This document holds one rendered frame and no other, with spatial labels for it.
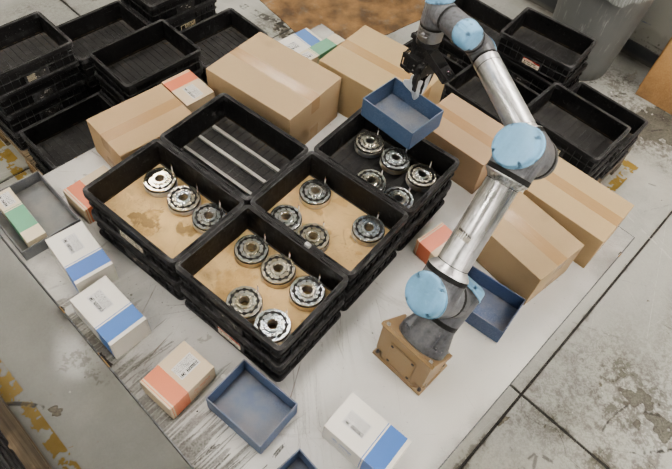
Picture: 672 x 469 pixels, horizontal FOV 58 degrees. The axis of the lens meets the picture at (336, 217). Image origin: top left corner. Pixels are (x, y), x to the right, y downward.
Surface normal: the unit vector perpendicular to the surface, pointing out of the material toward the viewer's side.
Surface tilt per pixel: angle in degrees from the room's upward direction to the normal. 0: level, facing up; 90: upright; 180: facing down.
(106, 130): 0
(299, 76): 0
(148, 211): 0
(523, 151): 40
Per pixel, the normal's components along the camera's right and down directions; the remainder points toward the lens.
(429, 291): -0.62, -0.03
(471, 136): 0.08, -0.60
